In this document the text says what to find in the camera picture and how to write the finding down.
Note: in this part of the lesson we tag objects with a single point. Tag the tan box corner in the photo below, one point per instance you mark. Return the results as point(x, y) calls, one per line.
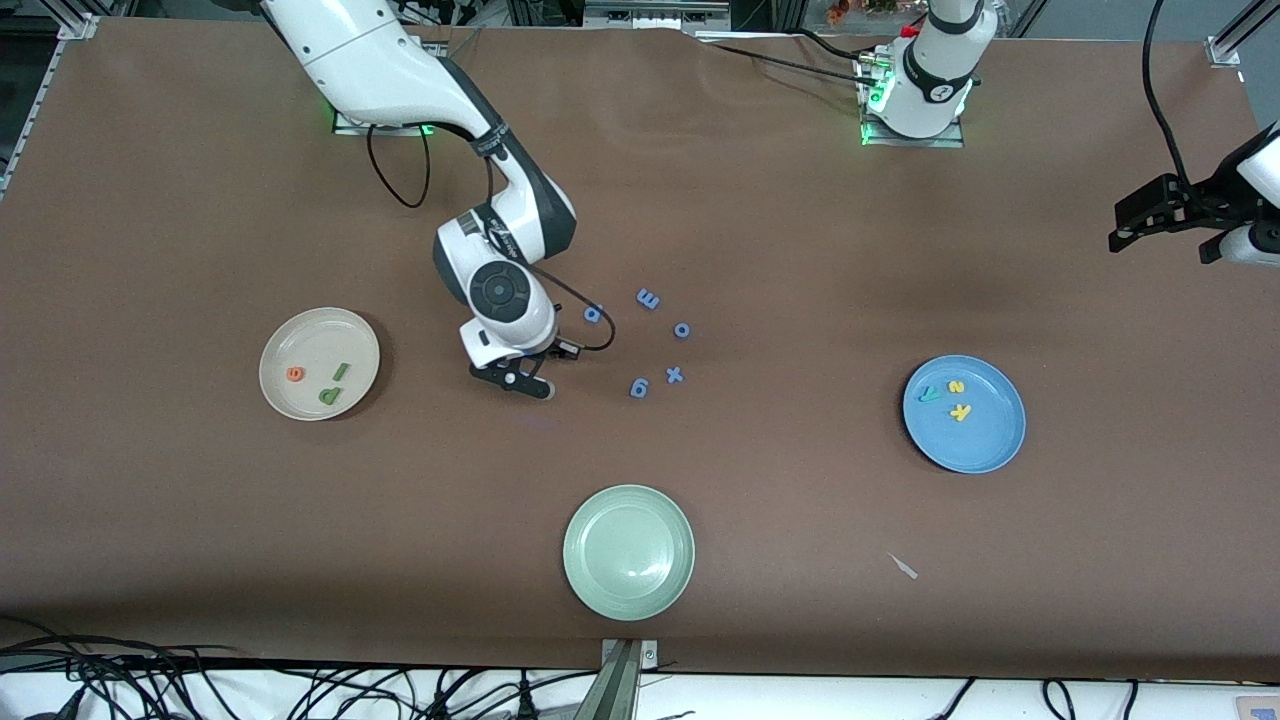
point(1260, 708)

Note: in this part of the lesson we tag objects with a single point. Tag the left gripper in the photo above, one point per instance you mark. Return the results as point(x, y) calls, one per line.
point(1192, 204)

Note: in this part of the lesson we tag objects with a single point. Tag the beige brown plate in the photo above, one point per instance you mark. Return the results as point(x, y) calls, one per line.
point(320, 340)

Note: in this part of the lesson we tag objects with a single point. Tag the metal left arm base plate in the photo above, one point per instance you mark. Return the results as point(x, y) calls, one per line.
point(950, 140)

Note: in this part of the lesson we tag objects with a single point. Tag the grey metal box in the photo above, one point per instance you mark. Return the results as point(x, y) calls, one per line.
point(655, 14)

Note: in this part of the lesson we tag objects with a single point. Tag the orange artificial flowers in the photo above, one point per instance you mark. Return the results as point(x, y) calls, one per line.
point(860, 10)

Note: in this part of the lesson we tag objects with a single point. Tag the small metal table bracket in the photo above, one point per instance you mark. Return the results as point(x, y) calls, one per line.
point(648, 655)

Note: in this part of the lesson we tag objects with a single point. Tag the aluminium frame profile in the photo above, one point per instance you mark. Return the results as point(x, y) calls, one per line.
point(1222, 48)
point(30, 110)

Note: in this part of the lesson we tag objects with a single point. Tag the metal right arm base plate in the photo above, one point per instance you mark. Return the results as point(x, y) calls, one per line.
point(345, 127)

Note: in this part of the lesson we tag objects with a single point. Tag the brown table cover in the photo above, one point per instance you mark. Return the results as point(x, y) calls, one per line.
point(640, 200)

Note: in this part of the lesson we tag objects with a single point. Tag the blue letter m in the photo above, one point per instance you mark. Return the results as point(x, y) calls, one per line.
point(648, 298)

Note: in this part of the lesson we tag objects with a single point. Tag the blue plate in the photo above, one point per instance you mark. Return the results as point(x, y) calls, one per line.
point(985, 440)

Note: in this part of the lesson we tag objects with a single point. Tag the pale green plate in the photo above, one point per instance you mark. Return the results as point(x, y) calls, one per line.
point(628, 552)

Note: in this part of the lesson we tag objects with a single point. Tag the blue letter g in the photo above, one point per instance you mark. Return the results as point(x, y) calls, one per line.
point(639, 387)

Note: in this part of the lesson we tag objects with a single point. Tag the blue letter p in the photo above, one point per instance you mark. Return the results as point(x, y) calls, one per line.
point(591, 316)

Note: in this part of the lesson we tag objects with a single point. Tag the small grey paper scrap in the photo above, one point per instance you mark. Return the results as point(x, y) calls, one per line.
point(905, 567)

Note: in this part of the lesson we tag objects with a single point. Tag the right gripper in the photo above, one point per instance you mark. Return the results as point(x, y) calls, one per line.
point(553, 351)

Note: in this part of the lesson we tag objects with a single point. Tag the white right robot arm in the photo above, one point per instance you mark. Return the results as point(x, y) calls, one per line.
point(360, 60)

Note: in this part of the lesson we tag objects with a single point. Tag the aluminium profile bar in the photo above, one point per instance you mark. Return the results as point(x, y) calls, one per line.
point(612, 695)

